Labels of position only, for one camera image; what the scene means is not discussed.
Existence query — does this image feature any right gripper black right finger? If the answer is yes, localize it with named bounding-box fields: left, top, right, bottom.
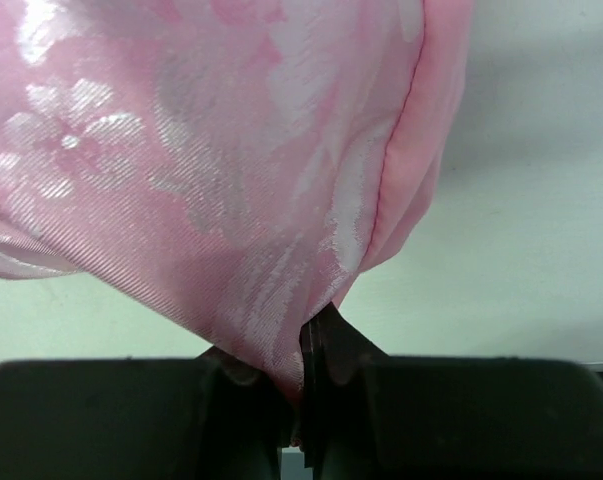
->
left=300, top=306, right=603, bottom=479

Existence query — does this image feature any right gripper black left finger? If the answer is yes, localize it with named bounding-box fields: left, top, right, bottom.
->
left=0, top=349, right=294, bottom=479

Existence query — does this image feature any pink floral pillowcase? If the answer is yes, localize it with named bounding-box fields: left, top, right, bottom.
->
left=0, top=0, right=475, bottom=446

